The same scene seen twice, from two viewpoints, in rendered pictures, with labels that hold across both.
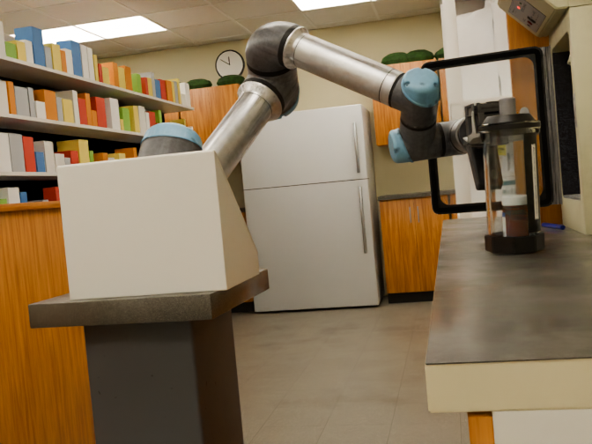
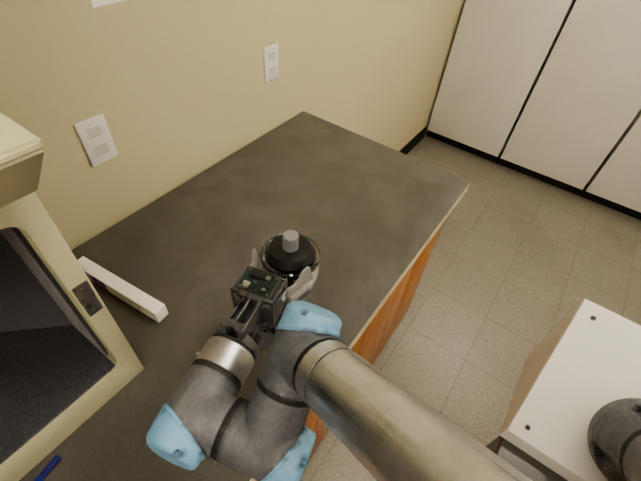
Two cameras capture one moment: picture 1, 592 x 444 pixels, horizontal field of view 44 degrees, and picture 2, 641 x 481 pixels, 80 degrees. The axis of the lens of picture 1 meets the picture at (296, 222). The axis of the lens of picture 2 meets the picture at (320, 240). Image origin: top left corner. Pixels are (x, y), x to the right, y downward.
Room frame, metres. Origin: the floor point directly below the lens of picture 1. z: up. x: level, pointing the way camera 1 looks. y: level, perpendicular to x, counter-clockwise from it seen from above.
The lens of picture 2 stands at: (1.72, -0.18, 1.69)
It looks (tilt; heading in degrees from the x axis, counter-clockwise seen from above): 47 degrees down; 200
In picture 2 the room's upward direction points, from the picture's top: 5 degrees clockwise
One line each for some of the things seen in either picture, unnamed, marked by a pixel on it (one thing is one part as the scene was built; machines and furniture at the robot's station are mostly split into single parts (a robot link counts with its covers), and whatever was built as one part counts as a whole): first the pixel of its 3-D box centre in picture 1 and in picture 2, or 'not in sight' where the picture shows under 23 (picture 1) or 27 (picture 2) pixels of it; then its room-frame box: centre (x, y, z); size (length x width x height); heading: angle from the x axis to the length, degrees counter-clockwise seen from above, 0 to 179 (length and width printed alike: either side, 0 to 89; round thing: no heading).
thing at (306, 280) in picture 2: (475, 127); (304, 278); (1.35, -0.34, 1.17); 0.09 x 0.03 x 0.06; 158
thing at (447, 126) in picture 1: (459, 136); (196, 414); (1.61, -0.37, 1.17); 0.11 x 0.09 x 0.08; 3
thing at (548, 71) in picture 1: (552, 125); not in sight; (1.84, -0.65, 1.19); 0.03 x 0.02 x 0.39; 168
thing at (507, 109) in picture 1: (507, 116); (290, 248); (1.31, -0.39, 1.18); 0.09 x 0.09 x 0.07
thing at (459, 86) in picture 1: (485, 132); not in sight; (1.90, -0.50, 1.19); 0.30 x 0.01 x 0.40; 69
